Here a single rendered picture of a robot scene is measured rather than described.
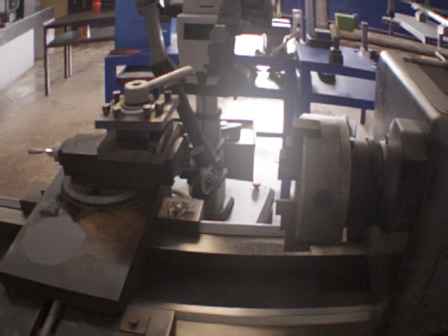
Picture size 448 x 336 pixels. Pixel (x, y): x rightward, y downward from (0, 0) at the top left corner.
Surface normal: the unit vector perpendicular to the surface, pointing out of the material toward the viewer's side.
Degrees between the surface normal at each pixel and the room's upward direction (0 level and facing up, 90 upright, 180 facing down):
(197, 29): 90
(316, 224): 99
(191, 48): 90
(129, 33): 90
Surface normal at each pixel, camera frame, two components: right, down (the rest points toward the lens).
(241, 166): -0.07, 0.47
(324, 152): -0.07, -0.39
